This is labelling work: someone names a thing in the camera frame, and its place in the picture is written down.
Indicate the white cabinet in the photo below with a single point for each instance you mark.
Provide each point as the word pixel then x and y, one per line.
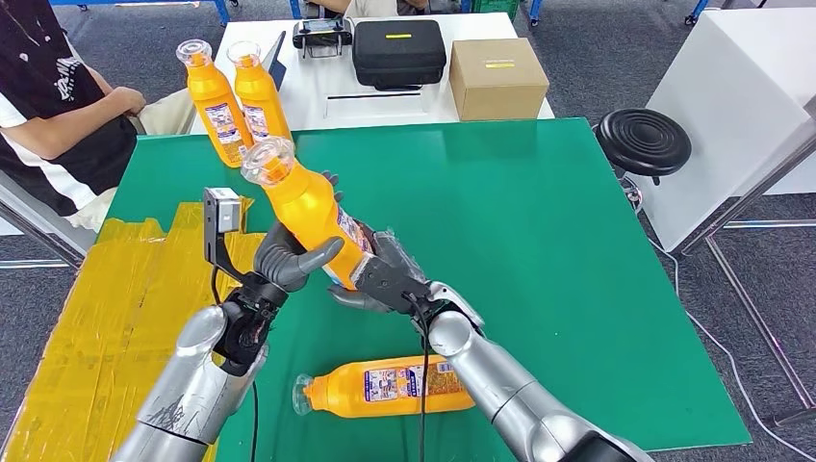
pixel 723 108

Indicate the white table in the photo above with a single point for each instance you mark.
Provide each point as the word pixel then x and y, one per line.
pixel 312 83

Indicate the black carrying case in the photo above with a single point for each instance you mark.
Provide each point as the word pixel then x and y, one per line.
pixel 398 60

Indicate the clear plastic film wrap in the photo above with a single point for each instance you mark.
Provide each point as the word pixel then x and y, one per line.
pixel 398 248

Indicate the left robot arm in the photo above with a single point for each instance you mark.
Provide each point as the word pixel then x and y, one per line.
pixel 191 389

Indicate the orange detergent bottle clear cap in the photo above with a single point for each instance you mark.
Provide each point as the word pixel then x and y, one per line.
pixel 338 392
pixel 306 204
pixel 213 95
pixel 261 102

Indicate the green plastic crate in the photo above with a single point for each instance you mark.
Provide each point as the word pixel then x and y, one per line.
pixel 494 5

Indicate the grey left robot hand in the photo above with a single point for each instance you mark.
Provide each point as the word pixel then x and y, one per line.
pixel 283 261

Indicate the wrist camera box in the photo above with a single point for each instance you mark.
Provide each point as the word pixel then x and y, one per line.
pixel 385 284
pixel 223 213

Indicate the blue metal leg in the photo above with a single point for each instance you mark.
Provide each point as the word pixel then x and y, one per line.
pixel 222 11
pixel 296 7
pixel 697 9
pixel 535 9

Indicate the cardboard box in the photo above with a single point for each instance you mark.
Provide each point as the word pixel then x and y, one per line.
pixel 498 89

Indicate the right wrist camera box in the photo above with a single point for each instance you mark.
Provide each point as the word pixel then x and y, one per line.
pixel 385 284

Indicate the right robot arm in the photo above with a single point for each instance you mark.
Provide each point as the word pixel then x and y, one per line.
pixel 510 395

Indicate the black remote controller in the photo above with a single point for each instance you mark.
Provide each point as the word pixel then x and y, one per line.
pixel 322 30

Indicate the black round stool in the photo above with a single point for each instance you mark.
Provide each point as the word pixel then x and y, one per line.
pixel 642 141

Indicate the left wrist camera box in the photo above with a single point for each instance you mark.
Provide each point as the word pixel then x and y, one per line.
pixel 223 213

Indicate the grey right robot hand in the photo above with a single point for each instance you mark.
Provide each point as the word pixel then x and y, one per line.
pixel 398 248

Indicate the person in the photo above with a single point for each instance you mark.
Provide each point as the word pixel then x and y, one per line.
pixel 76 159
pixel 373 6

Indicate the silver metal frame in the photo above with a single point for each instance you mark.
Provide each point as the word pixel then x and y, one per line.
pixel 755 188
pixel 35 223

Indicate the blue folio tablet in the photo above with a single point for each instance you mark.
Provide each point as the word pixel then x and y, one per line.
pixel 278 64

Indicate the person's forearm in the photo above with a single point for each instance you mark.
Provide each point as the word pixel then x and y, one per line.
pixel 64 127

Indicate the person's hand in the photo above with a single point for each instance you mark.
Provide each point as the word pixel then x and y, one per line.
pixel 129 102

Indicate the yellow taped plastic sheet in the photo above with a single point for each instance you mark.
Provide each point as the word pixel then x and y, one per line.
pixel 95 357

